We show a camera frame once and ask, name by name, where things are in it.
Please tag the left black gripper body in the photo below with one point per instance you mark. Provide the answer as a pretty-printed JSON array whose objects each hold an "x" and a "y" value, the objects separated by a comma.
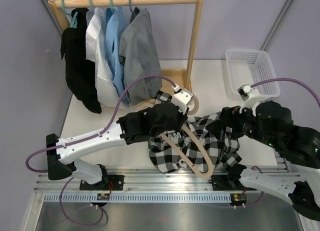
[{"x": 176, "y": 123}]

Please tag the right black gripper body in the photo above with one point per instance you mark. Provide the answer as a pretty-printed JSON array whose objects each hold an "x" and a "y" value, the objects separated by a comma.
[{"x": 232, "y": 114}]

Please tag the black white checkered shirt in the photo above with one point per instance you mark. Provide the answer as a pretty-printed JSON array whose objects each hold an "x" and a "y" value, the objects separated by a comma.
[{"x": 222, "y": 150}]

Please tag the wooden hanger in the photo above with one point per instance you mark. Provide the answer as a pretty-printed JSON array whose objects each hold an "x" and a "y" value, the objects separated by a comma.
[{"x": 165, "y": 158}]

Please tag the grey shirt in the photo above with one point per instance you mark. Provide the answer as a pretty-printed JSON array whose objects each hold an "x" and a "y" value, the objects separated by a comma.
[{"x": 138, "y": 53}]

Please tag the blue-grey hanger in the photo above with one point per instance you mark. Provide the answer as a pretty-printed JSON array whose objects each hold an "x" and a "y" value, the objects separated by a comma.
[{"x": 131, "y": 8}]

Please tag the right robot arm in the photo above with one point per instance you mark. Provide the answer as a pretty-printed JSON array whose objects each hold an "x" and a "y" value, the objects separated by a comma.
[{"x": 272, "y": 125}]

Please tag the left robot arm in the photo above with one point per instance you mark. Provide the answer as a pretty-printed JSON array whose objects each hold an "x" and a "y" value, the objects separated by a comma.
[{"x": 64, "y": 157}]

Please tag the light blue shirt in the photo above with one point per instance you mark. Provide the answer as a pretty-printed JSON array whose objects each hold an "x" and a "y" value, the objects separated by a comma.
[{"x": 115, "y": 26}]

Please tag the teal hanger of black shirt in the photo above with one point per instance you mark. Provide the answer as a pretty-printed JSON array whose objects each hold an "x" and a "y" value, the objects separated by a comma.
[{"x": 73, "y": 17}]

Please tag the teal hanger of blue shirt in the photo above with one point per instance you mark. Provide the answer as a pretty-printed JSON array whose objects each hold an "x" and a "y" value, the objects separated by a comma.
[{"x": 111, "y": 6}]

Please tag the teal hanger of white shirt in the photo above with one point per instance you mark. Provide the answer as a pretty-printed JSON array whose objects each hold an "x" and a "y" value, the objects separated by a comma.
[{"x": 91, "y": 6}]

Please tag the white plastic basket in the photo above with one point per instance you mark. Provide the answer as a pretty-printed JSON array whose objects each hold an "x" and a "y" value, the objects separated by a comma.
[{"x": 245, "y": 66}]

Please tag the wooden clothes rack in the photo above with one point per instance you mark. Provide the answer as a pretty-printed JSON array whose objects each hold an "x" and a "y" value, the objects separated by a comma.
[{"x": 182, "y": 76}]

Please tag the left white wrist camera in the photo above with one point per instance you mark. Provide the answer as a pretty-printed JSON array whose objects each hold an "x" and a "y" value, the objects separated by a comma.
[{"x": 182, "y": 98}]

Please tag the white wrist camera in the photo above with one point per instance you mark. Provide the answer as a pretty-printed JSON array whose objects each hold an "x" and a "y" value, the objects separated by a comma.
[
  {"x": 251, "y": 98},
  {"x": 182, "y": 98}
]

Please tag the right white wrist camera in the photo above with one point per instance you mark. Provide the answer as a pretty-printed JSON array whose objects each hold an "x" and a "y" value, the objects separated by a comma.
[{"x": 251, "y": 98}]

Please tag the aluminium mounting rail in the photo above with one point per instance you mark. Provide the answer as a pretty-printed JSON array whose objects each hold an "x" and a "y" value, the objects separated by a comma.
[{"x": 136, "y": 185}]

